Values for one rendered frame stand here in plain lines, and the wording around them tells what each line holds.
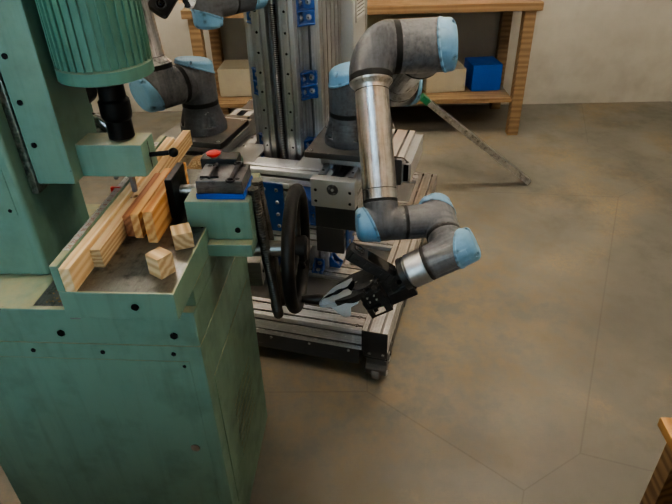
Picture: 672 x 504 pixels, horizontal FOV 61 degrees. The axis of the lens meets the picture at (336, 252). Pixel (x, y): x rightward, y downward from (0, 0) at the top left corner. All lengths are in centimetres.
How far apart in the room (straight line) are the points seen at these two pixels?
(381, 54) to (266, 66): 67
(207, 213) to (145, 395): 43
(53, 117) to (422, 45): 75
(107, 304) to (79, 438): 51
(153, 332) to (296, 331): 90
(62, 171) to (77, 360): 39
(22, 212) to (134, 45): 41
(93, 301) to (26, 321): 24
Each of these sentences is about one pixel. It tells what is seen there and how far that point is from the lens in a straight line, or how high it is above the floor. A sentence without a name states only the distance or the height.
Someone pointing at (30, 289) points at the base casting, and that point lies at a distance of 136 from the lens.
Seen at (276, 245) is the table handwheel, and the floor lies 82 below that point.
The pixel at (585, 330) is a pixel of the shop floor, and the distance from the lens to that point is 246.
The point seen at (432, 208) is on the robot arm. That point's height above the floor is 91.
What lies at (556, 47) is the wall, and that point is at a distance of 476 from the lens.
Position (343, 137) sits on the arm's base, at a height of 86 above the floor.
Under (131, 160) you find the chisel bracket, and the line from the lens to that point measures 124.
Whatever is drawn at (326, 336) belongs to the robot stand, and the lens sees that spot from 201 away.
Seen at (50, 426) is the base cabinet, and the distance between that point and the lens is 154.
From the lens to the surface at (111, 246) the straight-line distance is 118.
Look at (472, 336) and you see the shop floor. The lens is 231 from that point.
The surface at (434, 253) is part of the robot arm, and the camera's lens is 118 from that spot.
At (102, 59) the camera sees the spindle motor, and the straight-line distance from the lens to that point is 114.
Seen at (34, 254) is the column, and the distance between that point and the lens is 136.
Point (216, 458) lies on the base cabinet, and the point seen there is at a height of 36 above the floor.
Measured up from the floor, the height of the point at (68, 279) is 93.
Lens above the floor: 150
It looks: 33 degrees down
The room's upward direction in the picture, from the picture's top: 2 degrees counter-clockwise
